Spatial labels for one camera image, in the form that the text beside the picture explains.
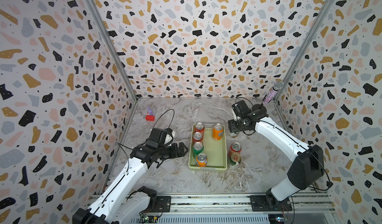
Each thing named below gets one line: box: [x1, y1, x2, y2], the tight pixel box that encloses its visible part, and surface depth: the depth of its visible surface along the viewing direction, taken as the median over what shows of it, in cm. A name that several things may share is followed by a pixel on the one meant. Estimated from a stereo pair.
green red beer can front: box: [227, 152, 242, 169], surface depth 81 cm
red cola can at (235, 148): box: [228, 141, 243, 158], surface depth 85 cm
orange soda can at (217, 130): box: [211, 122, 224, 141], surface depth 93 cm
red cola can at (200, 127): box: [194, 121, 205, 135], surface depth 94 cm
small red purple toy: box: [145, 106, 156, 122], surface depth 111 cm
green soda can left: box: [192, 141, 204, 159], surface depth 84 cm
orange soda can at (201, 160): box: [195, 152, 208, 168], surface depth 80 cm
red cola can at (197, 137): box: [192, 131, 204, 143], surface depth 89 cm
